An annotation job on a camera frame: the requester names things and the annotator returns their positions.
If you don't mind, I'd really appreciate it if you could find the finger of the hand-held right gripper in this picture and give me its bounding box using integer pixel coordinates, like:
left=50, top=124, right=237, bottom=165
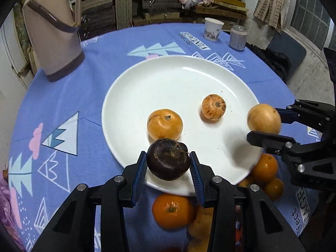
left=274, top=99, right=336, bottom=133
left=247, top=131, right=336, bottom=166

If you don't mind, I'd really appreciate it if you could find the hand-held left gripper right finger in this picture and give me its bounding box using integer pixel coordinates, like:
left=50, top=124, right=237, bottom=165
left=189, top=151, right=306, bottom=252

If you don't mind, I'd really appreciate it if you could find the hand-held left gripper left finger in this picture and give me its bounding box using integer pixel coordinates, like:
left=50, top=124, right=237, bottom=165
left=31, top=151, right=148, bottom=252

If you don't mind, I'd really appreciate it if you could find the large tan round fruit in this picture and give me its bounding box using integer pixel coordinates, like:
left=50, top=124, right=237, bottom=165
left=247, top=104, right=282, bottom=135

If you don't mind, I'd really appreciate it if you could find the dark purple fruit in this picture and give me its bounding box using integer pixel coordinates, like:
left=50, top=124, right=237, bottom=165
left=146, top=138, right=191, bottom=181

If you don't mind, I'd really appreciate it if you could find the white plate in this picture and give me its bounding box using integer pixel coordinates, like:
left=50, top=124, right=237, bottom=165
left=101, top=55, right=264, bottom=197

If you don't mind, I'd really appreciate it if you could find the orange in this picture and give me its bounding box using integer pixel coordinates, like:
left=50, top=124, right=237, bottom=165
left=251, top=153, right=279, bottom=185
left=264, top=178, right=285, bottom=201
left=238, top=177, right=254, bottom=188

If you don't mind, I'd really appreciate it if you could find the tangerine with green stem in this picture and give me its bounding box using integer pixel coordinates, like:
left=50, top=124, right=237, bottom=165
left=152, top=193, right=196, bottom=230

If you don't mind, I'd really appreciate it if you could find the yellowish fruit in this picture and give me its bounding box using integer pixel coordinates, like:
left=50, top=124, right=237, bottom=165
left=187, top=206, right=214, bottom=252

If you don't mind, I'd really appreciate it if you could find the black cloth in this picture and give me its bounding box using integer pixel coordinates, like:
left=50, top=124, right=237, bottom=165
left=247, top=44, right=292, bottom=80

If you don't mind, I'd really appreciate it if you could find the yellow-orange round fruit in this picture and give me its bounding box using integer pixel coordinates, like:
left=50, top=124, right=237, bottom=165
left=147, top=109, right=183, bottom=141

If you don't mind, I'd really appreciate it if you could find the striped orange fruit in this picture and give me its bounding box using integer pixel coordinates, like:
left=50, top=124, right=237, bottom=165
left=202, top=94, right=227, bottom=121

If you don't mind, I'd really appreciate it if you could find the dark blue cushion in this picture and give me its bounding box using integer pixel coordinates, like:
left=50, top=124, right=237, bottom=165
left=266, top=31, right=307, bottom=71

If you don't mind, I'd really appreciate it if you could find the grey drink can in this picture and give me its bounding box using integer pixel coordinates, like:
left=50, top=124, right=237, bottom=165
left=229, top=25, right=248, bottom=51

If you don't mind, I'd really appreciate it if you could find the metal window grille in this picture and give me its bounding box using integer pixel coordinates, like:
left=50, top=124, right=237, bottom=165
left=282, top=0, right=336, bottom=50

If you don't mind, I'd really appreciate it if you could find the blue printed tablecloth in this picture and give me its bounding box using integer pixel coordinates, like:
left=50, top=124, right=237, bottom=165
left=8, top=23, right=324, bottom=252

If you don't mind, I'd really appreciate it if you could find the brick-patterned sheet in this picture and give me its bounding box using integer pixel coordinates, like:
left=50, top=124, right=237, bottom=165
left=253, top=0, right=298, bottom=32

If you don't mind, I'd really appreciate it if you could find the white paper cup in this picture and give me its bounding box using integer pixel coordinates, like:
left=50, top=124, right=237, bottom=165
left=204, top=17, right=224, bottom=42

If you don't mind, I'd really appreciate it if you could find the purple cloth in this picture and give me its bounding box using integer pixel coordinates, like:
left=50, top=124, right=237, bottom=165
left=0, top=176, right=25, bottom=250

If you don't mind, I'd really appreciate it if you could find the beige thermos jug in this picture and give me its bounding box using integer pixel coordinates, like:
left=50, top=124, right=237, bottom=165
left=21, top=0, right=86, bottom=82

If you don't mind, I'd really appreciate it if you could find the shelf with wooden boards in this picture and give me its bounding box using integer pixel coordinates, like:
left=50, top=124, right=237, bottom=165
left=70, top=0, right=248, bottom=41

